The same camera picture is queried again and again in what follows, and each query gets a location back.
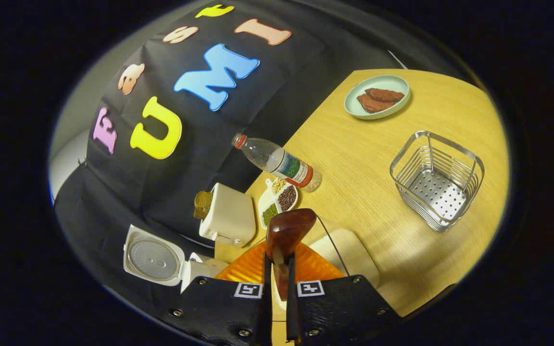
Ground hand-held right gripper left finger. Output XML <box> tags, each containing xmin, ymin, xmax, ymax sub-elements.
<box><xmin>159</xmin><ymin>240</ymin><xmax>274</xmax><ymax>346</ymax></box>

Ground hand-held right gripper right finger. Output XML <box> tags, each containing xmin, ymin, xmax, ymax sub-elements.
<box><xmin>284</xmin><ymin>243</ymin><xmax>403</xmax><ymax>346</ymax></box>

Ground brown wooden spoon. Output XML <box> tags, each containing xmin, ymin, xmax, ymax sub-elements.
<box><xmin>265</xmin><ymin>208</ymin><xmax>317</xmax><ymax>301</ymax></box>

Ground white rice cooker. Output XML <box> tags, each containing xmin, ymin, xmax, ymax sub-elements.
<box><xmin>123</xmin><ymin>224</ymin><xmax>229</xmax><ymax>295</ymax></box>

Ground metal wire chopstick holder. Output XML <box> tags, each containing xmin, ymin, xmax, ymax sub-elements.
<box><xmin>390</xmin><ymin>130</ymin><xmax>485</xmax><ymax>233</ymax></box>

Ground white toaster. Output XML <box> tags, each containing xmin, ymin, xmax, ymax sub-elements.
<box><xmin>199</xmin><ymin>183</ymin><xmax>257</xmax><ymax>248</ymax></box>

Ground white divided grain dish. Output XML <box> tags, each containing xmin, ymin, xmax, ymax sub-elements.
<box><xmin>258</xmin><ymin>178</ymin><xmax>300</xmax><ymax>230</ymax></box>

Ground clear plastic water bottle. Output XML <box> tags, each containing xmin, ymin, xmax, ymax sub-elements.
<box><xmin>231</xmin><ymin>133</ymin><xmax>322</xmax><ymax>193</ymax></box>

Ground black backdrop cloth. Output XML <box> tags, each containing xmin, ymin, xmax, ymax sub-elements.
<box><xmin>53</xmin><ymin>0</ymin><xmax>403</xmax><ymax>308</ymax></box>

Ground light green plate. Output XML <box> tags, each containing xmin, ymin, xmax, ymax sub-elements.
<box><xmin>344</xmin><ymin>75</ymin><xmax>411</xmax><ymax>120</ymax></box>

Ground brown meat slice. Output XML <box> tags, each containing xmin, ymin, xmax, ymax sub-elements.
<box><xmin>356</xmin><ymin>94</ymin><xmax>395</xmax><ymax>114</ymax></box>
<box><xmin>365</xmin><ymin>88</ymin><xmax>405</xmax><ymax>102</ymax></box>

